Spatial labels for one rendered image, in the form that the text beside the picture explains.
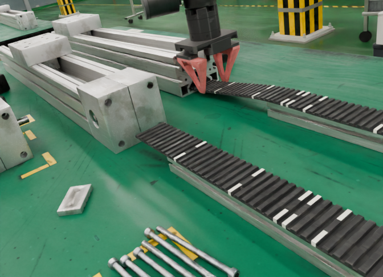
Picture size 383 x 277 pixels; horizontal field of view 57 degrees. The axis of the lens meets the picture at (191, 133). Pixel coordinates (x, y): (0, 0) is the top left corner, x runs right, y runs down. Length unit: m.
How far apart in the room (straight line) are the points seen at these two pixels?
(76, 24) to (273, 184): 0.94
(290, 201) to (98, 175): 0.28
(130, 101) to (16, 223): 0.22
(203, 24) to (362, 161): 0.34
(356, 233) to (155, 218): 0.21
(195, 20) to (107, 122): 0.23
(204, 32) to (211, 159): 0.28
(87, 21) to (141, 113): 0.69
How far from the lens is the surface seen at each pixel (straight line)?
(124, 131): 0.55
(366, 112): 0.50
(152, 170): 0.49
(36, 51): 0.91
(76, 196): 0.48
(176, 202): 0.42
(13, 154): 0.63
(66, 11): 10.82
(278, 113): 0.55
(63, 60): 0.91
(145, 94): 0.55
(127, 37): 1.00
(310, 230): 0.32
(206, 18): 0.63
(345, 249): 0.31
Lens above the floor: 1.04
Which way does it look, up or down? 27 degrees down
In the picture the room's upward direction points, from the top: 12 degrees counter-clockwise
